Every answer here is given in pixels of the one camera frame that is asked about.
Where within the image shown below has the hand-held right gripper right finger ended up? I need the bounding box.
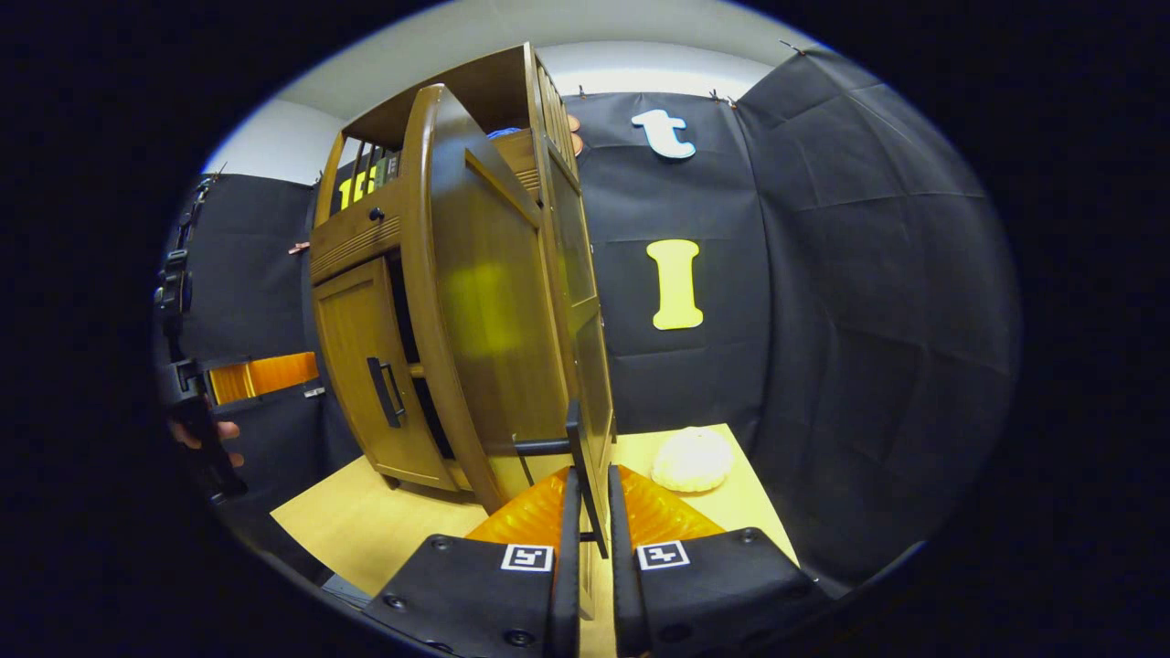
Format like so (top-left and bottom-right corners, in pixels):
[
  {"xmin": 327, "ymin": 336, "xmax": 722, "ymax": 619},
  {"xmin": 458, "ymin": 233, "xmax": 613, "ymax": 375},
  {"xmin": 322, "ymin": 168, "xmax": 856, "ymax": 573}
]
[{"xmin": 608, "ymin": 464, "xmax": 833, "ymax": 658}]

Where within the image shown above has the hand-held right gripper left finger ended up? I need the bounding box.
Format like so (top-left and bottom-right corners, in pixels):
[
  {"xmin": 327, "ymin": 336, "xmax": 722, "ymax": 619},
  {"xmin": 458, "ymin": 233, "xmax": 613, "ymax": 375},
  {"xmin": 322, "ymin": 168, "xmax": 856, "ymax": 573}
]
[{"xmin": 364, "ymin": 466, "xmax": 583, "ymax": 658}]

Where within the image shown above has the wooden cabinet door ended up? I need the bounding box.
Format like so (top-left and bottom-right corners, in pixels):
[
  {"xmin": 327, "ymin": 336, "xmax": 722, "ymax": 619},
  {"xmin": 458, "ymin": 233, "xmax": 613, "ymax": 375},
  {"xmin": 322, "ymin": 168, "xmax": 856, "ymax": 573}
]
[
  {"xmin": 400, "ymin": 84, "xmax": 609, "ymax": 558},
  {"xmin": 313, "ymin": 256, "xmax": 458, "ymax": 493}
]

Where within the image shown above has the wooden double-door shoe cabinet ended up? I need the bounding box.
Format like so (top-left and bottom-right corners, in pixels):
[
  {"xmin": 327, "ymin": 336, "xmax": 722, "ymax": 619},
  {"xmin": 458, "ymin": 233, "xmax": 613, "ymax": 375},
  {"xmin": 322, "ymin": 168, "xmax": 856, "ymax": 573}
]
[{"xmin": 309, "ymin": 41, "xmax": 615, "ymax": 494}]

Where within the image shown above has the cream round textured object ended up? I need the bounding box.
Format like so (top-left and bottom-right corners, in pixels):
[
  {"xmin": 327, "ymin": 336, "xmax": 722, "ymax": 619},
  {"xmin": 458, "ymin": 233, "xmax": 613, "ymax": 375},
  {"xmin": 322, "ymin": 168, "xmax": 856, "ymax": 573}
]
[{"xmin": 651, "ymin": 426, "xmax": 735, "ymax": 494}]

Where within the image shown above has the wooden ribbed drawer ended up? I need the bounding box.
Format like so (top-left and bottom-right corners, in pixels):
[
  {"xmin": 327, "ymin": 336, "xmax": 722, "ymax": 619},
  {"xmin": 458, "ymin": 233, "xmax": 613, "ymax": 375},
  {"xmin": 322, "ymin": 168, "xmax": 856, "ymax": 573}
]
[{"xmin": 309, "ymin": 203, "xmax": 405, "ymax": 286}]

